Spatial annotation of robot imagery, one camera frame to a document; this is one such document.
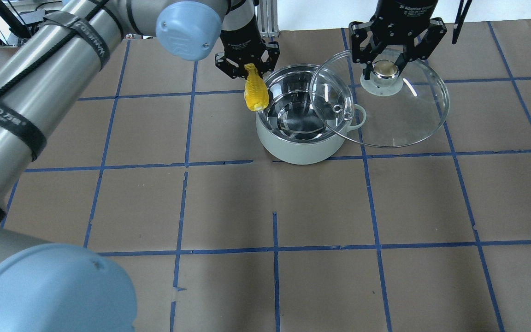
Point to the silver robot arm with corn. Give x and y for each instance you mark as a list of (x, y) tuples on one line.
[(160, 167)]

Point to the glass pot lid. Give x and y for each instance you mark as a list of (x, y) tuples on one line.
[(379, 105)]

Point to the black gripper over pot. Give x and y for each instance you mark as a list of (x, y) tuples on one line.
[(399, 10)]

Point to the white cooking pot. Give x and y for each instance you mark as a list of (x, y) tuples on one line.
[(309, 115)]

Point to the yellow corn cob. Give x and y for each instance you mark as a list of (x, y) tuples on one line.
[(255, 93)]

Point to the aluminium frame post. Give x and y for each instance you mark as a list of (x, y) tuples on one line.
[(267, 18)]

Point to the brown paper table cover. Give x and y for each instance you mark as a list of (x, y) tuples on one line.
[(480, 225)]

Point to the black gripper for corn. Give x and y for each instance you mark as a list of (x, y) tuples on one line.
[(245, 32)]

